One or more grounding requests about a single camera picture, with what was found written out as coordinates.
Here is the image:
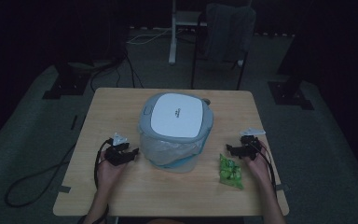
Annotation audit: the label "grey bin with white lid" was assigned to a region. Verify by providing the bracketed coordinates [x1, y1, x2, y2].
[137, 91, 214, 174]

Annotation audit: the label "black metal chair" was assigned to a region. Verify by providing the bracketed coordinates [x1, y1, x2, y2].
[189, 2, 257, 91]

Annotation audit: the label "black stand base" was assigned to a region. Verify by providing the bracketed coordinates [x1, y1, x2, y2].
[267, 31, 315, 111]
[41, 60, 91, 101]

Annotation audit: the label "clear plastic bin liner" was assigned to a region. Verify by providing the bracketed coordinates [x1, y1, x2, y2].
[139, 132, 207, 167]

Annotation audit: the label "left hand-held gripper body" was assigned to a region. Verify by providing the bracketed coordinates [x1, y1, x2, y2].
[104, 132, 132, 167]

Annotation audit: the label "green snack packet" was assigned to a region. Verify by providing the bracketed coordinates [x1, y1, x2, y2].
[218, 152, 245, 191]

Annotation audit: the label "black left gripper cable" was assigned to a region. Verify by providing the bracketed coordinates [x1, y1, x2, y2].
[76, 139, 114, 224]

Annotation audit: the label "thick black floor cable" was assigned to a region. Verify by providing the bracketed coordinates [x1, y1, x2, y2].
[4, 142, 77, 209]

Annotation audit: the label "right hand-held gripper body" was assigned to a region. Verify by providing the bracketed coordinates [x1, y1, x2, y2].
[239, 127, 267, 161]

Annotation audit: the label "person's right hand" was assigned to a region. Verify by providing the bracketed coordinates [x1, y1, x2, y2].
[241, 140, 272, 185]

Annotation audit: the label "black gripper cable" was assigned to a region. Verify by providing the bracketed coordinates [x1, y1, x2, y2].
[252, 143, 279, 199]
[76, 139, 114, 224]

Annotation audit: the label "person's left hand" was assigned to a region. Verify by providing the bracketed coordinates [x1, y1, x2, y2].
[95, 148, 131, 193]

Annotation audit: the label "white metal stand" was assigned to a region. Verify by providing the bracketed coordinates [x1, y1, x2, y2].
[167, 0, 207, 66]

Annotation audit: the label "dark cloth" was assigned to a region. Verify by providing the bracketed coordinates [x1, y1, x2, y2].
[202, 3, 257, 63]

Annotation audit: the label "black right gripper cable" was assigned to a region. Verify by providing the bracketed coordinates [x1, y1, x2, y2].
[252, 143, 279, 199]

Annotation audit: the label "white floor cable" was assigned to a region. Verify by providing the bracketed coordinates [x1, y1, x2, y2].
[126, 27, 172, 46]

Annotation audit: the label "thin black floor cables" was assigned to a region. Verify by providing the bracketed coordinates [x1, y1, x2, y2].
[89, 50, 145, 93]

